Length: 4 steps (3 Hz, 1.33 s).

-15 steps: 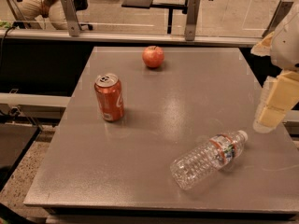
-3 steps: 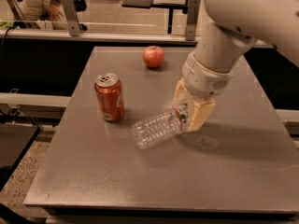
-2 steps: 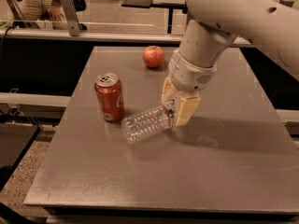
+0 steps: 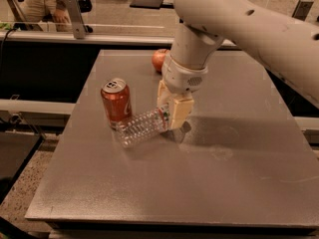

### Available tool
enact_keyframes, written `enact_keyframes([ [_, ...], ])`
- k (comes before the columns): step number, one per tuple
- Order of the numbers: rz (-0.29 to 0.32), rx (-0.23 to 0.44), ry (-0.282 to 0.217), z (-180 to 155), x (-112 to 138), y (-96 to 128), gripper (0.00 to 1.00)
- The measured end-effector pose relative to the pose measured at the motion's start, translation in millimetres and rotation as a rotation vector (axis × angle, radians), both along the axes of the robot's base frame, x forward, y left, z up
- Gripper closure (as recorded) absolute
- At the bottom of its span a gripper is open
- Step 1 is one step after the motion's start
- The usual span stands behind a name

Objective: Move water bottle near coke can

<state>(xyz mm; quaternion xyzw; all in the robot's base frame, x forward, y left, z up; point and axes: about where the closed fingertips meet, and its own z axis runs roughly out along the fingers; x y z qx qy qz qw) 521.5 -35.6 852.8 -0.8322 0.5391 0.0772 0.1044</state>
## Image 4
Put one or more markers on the black side table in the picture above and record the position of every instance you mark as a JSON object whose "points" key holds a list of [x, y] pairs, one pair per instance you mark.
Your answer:
{"points": [[16, 150]]}

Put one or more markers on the red apple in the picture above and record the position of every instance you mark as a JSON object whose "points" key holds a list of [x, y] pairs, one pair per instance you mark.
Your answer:
{"points": [[158, 58]]}

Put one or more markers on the left metal glass bracket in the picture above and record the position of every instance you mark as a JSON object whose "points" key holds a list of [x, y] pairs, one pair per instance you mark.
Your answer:
{"points": [[78, 27]]}

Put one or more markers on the right metal glass bracket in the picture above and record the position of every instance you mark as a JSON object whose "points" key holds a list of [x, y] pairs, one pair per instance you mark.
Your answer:
{"points": [[302, 10]]}

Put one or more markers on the clear plastic water bottle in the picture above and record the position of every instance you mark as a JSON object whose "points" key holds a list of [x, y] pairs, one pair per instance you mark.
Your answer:
{"points": [[142, 127]]}

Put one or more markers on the metal glass bracket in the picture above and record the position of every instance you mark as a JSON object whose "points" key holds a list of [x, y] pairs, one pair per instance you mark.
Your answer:
{"points": [[302, 10], [78, 27]]}

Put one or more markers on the red coke can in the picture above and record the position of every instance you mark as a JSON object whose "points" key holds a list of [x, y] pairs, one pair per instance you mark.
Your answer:
{"points": [[116, 98]]}

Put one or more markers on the seated person in background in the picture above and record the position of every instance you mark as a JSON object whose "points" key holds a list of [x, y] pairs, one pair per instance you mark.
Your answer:
{"points": [[36, 10]]}

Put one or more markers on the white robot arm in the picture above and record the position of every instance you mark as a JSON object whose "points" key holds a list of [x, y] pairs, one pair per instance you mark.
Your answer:
{"points": [[288, 47]]}

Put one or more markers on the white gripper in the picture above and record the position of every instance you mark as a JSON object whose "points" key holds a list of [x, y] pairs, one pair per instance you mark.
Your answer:
{"points": [[181, 79]]}

